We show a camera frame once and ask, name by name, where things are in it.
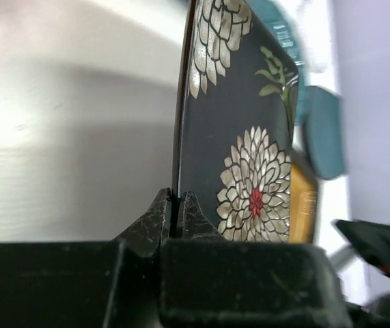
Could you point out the yellow brown square plate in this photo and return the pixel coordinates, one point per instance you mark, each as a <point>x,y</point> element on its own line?
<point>303,200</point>

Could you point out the teal square plate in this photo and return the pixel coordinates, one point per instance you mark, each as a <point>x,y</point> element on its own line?
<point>322,132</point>

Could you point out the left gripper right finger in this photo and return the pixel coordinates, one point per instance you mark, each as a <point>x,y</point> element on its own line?
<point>207,281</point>

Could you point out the black floral square plate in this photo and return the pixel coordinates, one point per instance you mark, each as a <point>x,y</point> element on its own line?
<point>234,123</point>

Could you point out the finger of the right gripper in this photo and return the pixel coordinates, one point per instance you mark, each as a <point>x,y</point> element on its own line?
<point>366,240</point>

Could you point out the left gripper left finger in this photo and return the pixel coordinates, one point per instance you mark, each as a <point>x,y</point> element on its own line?
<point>86,283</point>

